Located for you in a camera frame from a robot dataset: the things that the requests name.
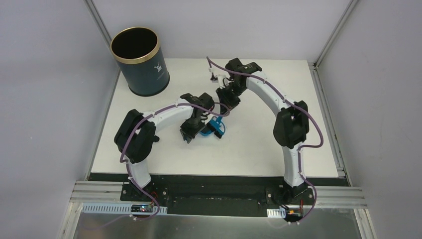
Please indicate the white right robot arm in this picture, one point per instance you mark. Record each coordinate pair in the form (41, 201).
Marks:
(291, 124)

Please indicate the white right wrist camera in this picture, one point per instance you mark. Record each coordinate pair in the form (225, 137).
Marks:
(214, 76)

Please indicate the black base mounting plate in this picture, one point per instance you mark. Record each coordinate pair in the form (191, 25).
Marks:
(233, 196)

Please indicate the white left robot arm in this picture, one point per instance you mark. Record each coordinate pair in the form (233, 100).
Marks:
(138, 131)

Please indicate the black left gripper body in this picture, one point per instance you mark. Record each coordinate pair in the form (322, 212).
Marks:
(189, 132)

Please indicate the dark blue gold-rimmed bin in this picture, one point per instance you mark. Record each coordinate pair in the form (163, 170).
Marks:
(138, 53)

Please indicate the blue dustpan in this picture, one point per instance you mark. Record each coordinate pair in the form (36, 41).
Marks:
(206, 132)

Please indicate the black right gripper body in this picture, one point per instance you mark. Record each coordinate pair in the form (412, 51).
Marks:
(230, 94)

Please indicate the blue hand brush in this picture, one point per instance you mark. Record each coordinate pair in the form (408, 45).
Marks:
(217, 127)

